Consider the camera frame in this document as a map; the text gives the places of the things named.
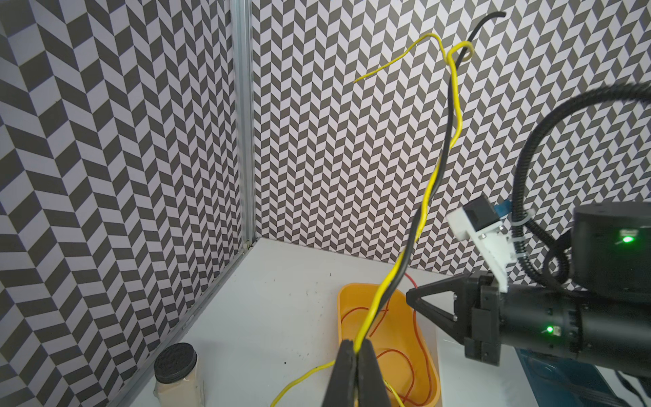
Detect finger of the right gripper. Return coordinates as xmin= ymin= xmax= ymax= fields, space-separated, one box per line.
xmin=406 ymin=276 xmax=473 ymax=341

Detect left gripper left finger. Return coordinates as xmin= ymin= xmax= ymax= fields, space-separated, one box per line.
xmin=321 ymin=340 xmax=357 ymax=407

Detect left small jar black lid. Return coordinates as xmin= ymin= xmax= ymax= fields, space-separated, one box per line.
xmin=154 ymin=343 xmax=205 ymax=407

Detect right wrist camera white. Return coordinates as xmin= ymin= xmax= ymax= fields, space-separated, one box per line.
xmin=447 ymin=195 xmax=516 ymax=293

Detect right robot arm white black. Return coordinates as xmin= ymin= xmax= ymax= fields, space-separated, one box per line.
xmin=406 ymin=83 xmax=650 ymax=379

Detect yellow plastic bin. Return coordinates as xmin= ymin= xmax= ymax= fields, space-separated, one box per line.
xmin=337 ymin=283 xmax=441 ymax=406

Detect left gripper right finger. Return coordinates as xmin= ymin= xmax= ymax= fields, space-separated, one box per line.
xmin=358 ymin=339 xmax=392 ymax=407

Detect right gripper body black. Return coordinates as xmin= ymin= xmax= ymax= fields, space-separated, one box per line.
xmin=454 ymin=271 xmax=501 ymax=366

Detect teal plastic bin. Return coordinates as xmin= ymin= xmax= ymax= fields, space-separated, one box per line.
xmin=515 ymin=349 xmax=631 ymax=406

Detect dark brown wire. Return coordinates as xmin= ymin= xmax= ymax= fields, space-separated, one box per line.
xmin=363 ymin=11 xmax=507 ymax=337

